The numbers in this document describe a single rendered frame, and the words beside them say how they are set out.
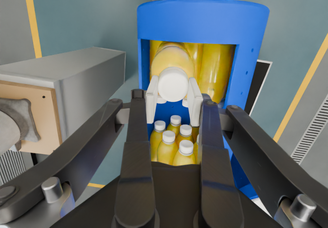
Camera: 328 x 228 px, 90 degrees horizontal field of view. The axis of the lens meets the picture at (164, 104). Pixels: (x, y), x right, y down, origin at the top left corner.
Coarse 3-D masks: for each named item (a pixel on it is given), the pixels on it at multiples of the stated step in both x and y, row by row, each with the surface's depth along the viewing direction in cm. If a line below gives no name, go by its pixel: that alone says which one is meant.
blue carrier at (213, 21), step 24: (168, 0) 27; (192, 0) 25; (216, 0) 25; (240, 0) 26; (144, 24) 32; (168, 24) 28; (192, 24) 27; (216, 24) 26; (240, 24) 27; (264, 24) 30; (144, 48) 44; (240, 48) 29; (144, 72) 47; (240, 72) 31; (240, 96) 34; (168, 120) 64
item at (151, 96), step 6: (156, 78) 19; (150, 84) 17; (156, 84) 18; (150, 90) 15; (156, 90) 18; (150, 96) 14; (156, 96) 19; (150, 102) 15; (156, 102) 19; (150, 108) 15; (150, 114) 15; (150, 120) 15
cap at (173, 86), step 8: (168, 72) 20; (176, 72) 20; (160, 80) 20; (168, 80) 20; (176, 80) 20; (184, 80) 20; (160, 88) 20; (168, 88) 20; (176, 88) 20; (184, 88) 20; (168, 96) 21; (176, 96) 21; (184, 96) 21
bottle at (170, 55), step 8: (160, 48) 29; (168, 48) 25; (176, 48) 25; (184, 48) 28; (160, 56) 24; (168, 56) 23; (176, 56) 23; (184, 56) 23; (152, 64) 25; (160, 64) 23; (168, 64) 22; (176, 64) 22; (184, 64) 22; (192, 64) 24; (152, 72) 24; (160, 72) 22; (184, 72) 21; (192, 72) 24
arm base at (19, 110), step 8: (0, 104) 55; (8, 104) 56; (16, 104) 56; (24, 104) 56; (8, 112) 54; (16, 112) 56; (24, 112) 57; (16, 120) 55; (24, 120) 58; (32, 120) 60; (24, 128) 58; (32, 128) 61; (24, 136) 60; (32, 136) 62; (40, 136) 64; (16, 144) 62
